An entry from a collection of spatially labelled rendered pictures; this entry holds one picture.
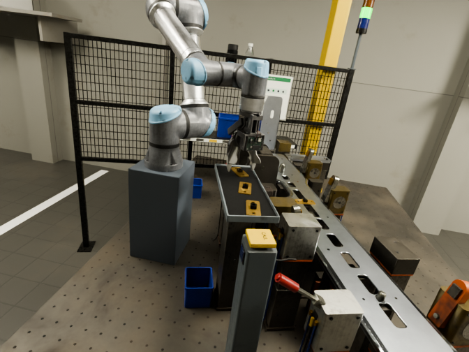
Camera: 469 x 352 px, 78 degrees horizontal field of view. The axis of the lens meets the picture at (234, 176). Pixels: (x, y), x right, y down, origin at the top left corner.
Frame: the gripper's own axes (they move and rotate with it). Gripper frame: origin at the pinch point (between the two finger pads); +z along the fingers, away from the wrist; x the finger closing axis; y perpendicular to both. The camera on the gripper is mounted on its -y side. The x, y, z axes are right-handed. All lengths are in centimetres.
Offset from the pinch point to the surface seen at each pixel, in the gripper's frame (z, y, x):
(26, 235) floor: 118, -160, -103
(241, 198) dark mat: 1.8, 18.4, -7.9
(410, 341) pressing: 18, 61, 16
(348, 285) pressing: 17.9, 43.1, 15.1
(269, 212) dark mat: 1.8, 27.8, -3.8
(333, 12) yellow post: -71, -93, 103
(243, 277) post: 11.1, 39.0, -15.6
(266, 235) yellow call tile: 1.8, 37.1, -10.2
